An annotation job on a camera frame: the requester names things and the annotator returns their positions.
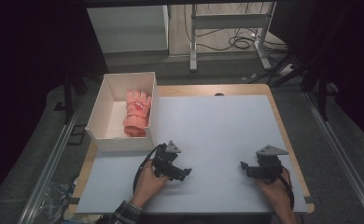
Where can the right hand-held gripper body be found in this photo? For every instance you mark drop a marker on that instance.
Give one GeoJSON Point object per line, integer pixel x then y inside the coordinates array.
{"type": "Point", "coordinates": [268, 165]}

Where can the pink glove with red print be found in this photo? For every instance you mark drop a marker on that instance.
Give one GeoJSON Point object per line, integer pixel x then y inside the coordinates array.
{"type": "Point", "coordinates": [137, 109]}

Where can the white box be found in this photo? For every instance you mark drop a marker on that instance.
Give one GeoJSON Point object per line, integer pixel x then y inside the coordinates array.
{"type": "Point", "coordinates": [108, 124]}

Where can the person's right hand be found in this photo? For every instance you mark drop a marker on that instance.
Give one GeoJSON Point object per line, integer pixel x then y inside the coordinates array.
{"type": "Point", "coordinates": [278, 196]}

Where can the white cabinet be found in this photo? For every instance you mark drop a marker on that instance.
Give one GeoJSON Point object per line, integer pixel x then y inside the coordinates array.
{"type": "Point", "coordinates": [127, 29]}

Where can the black tripod stand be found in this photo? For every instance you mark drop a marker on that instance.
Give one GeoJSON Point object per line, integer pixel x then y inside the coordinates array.
{"type": "Point", "coordinates": [314, 71]}

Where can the aluminium rail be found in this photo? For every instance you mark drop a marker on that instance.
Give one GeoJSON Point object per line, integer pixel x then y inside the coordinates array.
{"type": "Point", "coordinates": [342, 155]}
{"type": "Point", "coordinates": [49, 168]}

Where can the person's left hand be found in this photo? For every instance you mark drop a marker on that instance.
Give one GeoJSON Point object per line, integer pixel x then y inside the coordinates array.
{"type": "Point", "coordinates": [150, 186]}

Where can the clear plastic bag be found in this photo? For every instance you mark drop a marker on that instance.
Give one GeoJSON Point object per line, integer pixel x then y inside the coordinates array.
{"type": "Point", "coordinates": [57, 202]}

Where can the wooden table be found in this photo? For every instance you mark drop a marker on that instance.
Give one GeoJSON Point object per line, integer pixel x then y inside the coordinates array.
{"type": "Point", "coordinates": [202, 89]}

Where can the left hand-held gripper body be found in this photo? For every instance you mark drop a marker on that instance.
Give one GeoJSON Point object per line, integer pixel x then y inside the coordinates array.
{"type": "Point", "coordinates": [167, 163]}

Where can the pale blue table mat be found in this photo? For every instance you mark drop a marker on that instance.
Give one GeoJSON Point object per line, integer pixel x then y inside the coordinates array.
{"type": "Point", "coordinates": [214, 130]}

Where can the white power strip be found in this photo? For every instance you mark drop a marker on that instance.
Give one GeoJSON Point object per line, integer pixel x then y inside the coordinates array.
{"type": "Point", "coordinates": [286, 70]}

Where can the grey metal stand frame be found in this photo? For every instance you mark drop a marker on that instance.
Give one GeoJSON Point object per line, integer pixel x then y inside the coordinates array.
{"type": "Point", "coordinates": [230, 21]}

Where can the black stand leg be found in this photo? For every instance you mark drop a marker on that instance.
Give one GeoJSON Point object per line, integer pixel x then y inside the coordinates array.
{"type": "Point", "coordinates": [68, 99]}

